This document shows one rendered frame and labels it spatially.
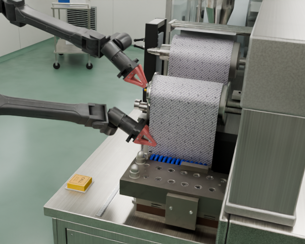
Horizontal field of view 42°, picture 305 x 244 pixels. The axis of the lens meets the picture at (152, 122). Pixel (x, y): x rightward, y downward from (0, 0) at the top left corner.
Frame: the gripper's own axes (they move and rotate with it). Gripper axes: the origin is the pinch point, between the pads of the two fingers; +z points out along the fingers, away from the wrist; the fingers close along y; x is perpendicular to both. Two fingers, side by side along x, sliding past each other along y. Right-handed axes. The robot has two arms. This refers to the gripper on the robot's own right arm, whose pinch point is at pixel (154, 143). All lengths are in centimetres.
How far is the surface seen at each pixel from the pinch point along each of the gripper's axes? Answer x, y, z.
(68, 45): -198, -424, -185
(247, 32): 45, -30, 4
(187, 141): 8.6, 0.3, 8.8
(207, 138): 14.1, 0.3, 13.7
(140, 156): -2.5, 8.2, -1.7
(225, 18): 37, -74, -6
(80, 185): -24.7, 13.2, -13.2
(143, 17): -132, -557, -131
